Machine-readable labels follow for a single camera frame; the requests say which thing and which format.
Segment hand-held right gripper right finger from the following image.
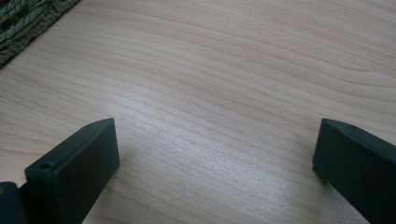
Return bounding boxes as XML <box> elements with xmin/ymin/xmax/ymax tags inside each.
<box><xmin>312</xmin><ymin>118</ymin><xmax>396</xmax><ymax>224</ymax></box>

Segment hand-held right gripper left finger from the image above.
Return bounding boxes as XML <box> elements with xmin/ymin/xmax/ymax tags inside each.
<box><xmin>18</xmin><ymin>118</ymin><xmax>120</xmax><ymax>224</ymax></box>

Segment green woven basket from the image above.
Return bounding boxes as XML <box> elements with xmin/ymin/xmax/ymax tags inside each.
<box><xmin>0</xmin><ymin>0</ymin><xmax>81</xmax><ymax>68</ymax></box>

